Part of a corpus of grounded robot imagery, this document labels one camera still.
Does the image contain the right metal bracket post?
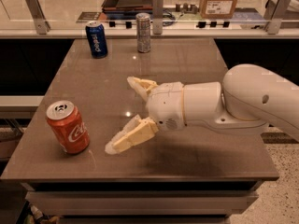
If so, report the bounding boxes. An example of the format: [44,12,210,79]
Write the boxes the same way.
[263,0,291,35]

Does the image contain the white drawer front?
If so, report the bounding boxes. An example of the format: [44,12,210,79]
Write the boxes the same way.
[26,191,258,216]

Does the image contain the left metal bracket post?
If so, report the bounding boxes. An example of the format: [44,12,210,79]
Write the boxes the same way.
[25,0,50,35]

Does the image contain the cardboard box with label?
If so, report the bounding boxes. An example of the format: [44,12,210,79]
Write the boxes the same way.
[200,0,237,19]

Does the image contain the red coke can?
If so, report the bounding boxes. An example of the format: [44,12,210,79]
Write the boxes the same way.
[46,100,90,154]

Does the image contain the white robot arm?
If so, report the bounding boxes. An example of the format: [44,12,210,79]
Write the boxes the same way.
[105,64,299,155]

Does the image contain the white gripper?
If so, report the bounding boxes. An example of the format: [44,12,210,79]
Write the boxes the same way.
[105,77,185,155]

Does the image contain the metal bracket post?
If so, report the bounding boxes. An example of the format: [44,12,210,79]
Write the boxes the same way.
[263,0,291,35]
[152,0,164,35]
[25,0,50,35]

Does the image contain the tall silver can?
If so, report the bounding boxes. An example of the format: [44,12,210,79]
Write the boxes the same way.
[135,13,150,53]

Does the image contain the middle metal bracket post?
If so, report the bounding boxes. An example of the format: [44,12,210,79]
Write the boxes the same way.
[152,0,164,35]

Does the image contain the blue pepsi can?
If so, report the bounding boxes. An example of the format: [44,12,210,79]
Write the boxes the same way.
[85,21,108,58]

